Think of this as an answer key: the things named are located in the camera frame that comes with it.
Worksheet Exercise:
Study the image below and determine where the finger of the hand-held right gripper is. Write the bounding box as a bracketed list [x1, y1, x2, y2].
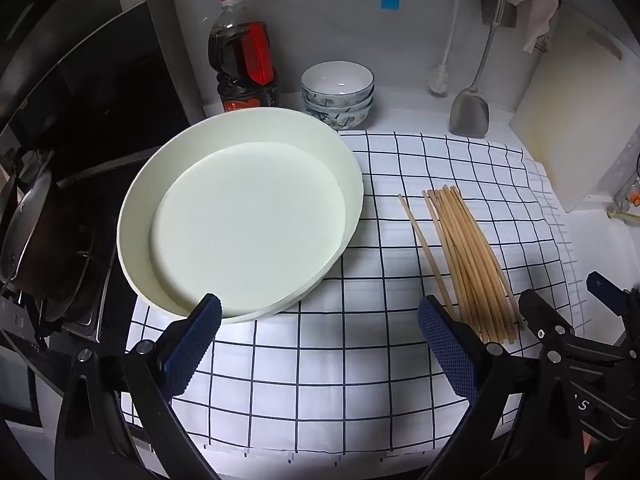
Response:
[518, 288, 628, 361]
[586, 270, 640, 343]

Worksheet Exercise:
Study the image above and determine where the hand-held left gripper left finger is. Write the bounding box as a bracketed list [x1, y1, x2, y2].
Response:
[54, 293, 223, 480]

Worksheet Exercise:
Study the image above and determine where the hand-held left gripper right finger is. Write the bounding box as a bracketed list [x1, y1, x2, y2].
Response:
[417, 295, 586, 480]

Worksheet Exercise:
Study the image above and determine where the bundle of wooden chopsticks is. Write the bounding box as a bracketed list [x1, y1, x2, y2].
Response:
[422, 185, 526, 345]

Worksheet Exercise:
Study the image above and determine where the round white tray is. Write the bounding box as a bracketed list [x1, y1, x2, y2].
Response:
[116, 107, 365, 325]

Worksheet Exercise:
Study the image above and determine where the grey valve with orange knob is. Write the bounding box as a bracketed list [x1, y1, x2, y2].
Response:
[612, 140, 640, 211]

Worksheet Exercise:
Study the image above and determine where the black gas stove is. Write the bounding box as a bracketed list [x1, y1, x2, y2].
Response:
[0, 240, 141, 451]

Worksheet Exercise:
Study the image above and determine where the white grid-checked cloth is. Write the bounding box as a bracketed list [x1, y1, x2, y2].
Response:
[120, 130, 588, 461]

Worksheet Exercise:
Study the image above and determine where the white cutting board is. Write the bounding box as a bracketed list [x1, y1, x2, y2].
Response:
[509, 7, 640, 213]

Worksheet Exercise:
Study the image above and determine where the metal pot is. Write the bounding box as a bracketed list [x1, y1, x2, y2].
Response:
[0, 150, 96, 321]

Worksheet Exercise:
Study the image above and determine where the metal spatula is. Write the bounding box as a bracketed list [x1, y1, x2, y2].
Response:
[449, 0, 511, 139]

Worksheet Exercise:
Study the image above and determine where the beige hanging rag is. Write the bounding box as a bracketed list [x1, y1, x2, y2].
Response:
[506, 0, 560, 53]

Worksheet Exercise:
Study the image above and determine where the dark sauce bottle red label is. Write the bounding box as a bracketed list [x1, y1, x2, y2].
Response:
[207, 0, 280, 113]

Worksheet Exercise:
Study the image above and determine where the black range hood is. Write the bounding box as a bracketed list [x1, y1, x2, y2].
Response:
[0, 0, 201, 186]

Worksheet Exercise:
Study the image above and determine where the white long-handled dish brush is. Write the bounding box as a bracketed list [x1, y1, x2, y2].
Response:
[426, 0, 471, 96]

